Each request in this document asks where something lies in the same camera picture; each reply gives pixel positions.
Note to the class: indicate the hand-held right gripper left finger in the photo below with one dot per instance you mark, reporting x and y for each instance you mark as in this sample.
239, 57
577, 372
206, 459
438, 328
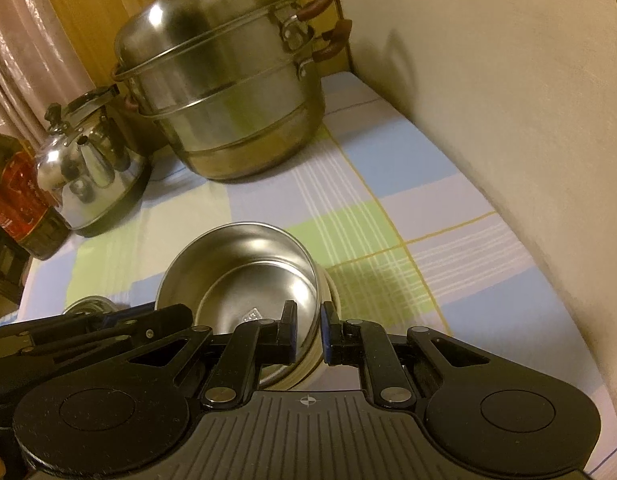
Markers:
288, 332

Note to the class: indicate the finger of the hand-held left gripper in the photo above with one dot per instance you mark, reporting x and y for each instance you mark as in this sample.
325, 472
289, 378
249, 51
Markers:
63, 346
158, 320

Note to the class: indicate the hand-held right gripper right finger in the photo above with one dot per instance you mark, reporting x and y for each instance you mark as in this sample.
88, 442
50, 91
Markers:
332, 335

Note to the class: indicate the round steel plate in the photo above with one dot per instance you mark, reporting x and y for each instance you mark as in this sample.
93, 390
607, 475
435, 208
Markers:
88, 306

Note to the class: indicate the steel bowl with beige shell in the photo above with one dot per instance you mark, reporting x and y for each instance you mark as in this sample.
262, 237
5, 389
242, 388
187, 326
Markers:
248, 270

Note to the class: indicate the dark box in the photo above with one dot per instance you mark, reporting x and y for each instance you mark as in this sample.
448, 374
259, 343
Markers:
3, 275

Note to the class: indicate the pastel checked tablecloth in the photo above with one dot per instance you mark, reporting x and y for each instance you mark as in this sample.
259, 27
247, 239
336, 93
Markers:
438, 270

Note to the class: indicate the cooking oil bottle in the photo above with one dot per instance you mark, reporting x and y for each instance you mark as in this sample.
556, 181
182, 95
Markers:
23, 200

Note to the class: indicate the steel kettle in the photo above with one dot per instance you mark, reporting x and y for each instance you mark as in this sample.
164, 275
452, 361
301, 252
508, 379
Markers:
88, 175

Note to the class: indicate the steel steamer pot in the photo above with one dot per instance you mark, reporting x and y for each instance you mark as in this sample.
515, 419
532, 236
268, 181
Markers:
223, 85

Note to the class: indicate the beige curtain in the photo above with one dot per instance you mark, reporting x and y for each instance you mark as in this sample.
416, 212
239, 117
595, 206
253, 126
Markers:
28, 35

